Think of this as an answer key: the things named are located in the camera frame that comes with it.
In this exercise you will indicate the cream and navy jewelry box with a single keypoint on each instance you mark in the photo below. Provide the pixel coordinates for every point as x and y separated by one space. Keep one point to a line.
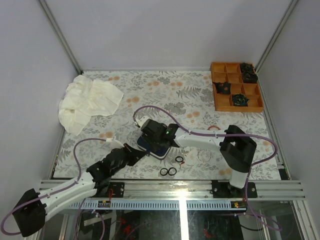
152 149

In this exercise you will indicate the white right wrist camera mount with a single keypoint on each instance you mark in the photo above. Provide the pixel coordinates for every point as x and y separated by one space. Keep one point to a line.
140 121

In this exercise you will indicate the floral table mat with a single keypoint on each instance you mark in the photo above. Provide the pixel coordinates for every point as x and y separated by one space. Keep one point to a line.
164 96

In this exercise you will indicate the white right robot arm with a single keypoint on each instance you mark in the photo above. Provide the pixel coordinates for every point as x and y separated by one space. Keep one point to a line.
235 146

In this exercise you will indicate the dark fabric flower orange dots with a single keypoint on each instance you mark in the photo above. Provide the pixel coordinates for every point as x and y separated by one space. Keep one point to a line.
223 88

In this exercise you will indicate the white crumpled cloth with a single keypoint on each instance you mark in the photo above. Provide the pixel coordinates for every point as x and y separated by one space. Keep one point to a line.
85 98

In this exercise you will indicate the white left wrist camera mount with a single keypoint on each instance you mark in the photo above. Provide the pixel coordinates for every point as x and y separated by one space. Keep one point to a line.
114 143

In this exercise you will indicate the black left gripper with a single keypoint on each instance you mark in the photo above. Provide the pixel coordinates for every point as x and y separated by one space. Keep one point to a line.
135 155

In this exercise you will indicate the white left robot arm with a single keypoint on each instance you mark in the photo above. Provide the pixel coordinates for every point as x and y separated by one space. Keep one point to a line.
35 208

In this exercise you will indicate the orange divided tray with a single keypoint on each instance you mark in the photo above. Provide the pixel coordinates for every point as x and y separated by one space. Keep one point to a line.
230 72

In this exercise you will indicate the orange-red bangle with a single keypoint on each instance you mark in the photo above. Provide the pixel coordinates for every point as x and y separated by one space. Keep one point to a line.
213 127

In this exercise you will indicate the dark green fabric flower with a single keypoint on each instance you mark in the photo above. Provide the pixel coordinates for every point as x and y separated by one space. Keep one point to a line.
239 100

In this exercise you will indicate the aluminium rail frame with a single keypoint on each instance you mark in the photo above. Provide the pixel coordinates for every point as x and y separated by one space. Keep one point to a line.
198 194

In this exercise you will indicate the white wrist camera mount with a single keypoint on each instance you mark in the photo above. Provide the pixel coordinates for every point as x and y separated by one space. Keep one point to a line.
140 121
114 143

